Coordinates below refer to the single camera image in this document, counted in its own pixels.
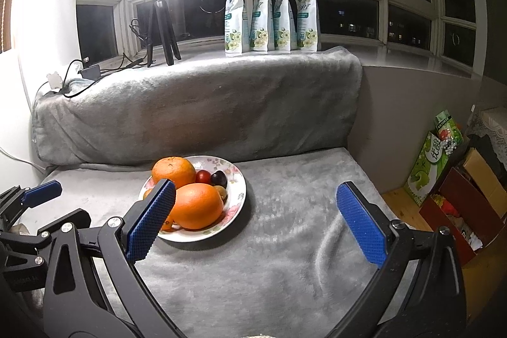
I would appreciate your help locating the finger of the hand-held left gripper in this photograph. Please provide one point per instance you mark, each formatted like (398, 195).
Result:
(41, 192)
(77, 217)

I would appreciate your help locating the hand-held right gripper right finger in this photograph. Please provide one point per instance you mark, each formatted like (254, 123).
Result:
(362, 227)

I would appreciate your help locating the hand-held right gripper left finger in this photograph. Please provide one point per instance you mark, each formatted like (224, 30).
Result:
(152, 223)

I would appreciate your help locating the large smooth orange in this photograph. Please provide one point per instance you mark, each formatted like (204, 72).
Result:
(198, 205)

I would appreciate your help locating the bumpy mandarin orange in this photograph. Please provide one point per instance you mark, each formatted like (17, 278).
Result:
(172, 171)

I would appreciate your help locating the dark red plum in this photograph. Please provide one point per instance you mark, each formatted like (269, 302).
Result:
(202, 177)
(218, 177)

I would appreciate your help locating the small brown fruit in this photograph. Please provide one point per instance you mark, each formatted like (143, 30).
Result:
(222, 193)

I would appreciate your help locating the white floral plate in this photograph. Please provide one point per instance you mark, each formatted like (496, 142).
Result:
(214, 163)

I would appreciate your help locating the green printed carton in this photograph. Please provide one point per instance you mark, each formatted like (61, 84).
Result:
(426, 171)

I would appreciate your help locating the red box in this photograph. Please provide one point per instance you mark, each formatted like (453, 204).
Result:
(455, 187)

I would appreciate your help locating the light blue towel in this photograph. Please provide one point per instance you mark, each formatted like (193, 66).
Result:
(79, 84)

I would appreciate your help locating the green printed bag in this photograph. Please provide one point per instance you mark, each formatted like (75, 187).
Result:
(447, 136)

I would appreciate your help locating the black power adapter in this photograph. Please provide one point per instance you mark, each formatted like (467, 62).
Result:
(90, 71)

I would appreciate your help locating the brown cardboard box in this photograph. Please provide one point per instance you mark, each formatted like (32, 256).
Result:
(481, 171)

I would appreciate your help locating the grey fleece blanket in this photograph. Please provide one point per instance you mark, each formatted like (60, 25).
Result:
(237, 104)

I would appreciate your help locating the white lace cloth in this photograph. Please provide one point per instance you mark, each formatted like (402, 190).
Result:
(491, 122)

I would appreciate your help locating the black tripod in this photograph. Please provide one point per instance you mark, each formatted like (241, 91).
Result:
(158, 13)

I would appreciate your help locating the white floral pouch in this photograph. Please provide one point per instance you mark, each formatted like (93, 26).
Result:
(283, 17)
(235, 17)
(307, 17)
(259, 17)

